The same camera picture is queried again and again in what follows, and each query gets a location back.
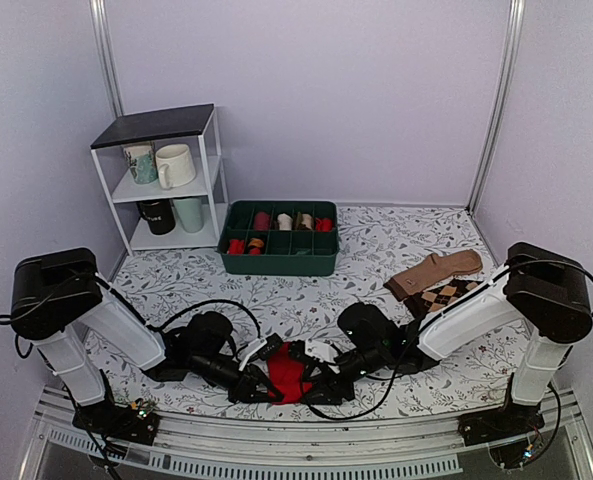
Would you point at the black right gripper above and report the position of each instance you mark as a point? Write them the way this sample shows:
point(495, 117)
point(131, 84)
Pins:
point(327, 383)

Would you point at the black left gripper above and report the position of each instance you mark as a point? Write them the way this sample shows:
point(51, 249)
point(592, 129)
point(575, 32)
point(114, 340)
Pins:
point(244, 392)

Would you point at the red sock pair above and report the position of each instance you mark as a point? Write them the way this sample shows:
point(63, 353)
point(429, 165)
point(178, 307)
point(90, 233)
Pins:
point(285, 373)

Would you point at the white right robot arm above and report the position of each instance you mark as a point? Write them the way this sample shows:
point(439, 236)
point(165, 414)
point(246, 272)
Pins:
point(545, 290)

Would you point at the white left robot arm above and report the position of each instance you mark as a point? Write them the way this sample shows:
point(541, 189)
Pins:
point(54, 293)

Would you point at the red rolled sock front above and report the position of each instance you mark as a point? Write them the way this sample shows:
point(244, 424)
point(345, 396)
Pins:
point(236, 247)

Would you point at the orange red rolled sock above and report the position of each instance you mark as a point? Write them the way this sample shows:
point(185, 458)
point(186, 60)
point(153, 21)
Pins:
point(255, 246)

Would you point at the brown argyle sock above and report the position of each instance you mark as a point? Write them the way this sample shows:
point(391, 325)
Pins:
point(429, 301)

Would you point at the green divided storage box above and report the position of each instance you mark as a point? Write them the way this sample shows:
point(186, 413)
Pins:
point(287, 253)

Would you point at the floral patterned table mat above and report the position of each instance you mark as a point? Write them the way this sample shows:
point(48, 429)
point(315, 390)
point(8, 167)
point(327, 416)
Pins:
point(374, 244)

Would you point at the dark red rolled sock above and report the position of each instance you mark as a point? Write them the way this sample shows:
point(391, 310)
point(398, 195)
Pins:
point(262, 221)

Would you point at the bright red rolled sock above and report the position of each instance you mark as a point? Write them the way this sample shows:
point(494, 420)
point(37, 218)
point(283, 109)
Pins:
point(324, 224)

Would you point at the white rolled sock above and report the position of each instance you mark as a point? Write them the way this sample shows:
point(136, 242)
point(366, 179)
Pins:
point(284, 222)

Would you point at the brown beige rolled sock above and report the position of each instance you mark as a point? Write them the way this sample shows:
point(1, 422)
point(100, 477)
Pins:
point(304, 222)

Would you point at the tan brown sock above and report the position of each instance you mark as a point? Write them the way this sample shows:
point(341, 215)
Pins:
point(432, 270)

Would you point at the mint green mug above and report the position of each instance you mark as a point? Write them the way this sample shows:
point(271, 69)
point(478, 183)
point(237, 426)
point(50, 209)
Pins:
point(190, 213)

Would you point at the black mug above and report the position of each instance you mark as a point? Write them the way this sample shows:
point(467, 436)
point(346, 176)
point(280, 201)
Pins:
point(158, 215)

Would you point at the cream white mug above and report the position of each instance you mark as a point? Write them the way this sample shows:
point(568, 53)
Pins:
point(175, 166)

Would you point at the white shelf with black top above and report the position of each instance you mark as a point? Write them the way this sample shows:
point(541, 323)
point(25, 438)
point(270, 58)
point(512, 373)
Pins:
point(197, 126)

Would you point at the floral teal mug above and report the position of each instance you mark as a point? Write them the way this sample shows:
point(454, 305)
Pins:
point(141, 162)

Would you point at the aluminium front rail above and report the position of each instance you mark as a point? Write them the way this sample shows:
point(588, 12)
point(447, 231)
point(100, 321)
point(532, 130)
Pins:
point(199, 447)

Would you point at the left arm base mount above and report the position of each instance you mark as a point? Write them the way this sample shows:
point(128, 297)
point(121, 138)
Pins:
point(135, 423)

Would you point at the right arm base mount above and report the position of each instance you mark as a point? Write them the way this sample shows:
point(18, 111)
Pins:
point(509, 420)

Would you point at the left aluminium corner post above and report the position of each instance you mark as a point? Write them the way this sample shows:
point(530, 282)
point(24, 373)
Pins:
point(105, 52)

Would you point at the aluminium corner post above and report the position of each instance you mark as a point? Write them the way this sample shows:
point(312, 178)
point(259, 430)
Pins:
point(105, 52)
point(507, 67)

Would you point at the right aluminium corner post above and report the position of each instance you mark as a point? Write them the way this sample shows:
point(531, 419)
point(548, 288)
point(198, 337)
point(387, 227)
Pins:
point(507, 67)

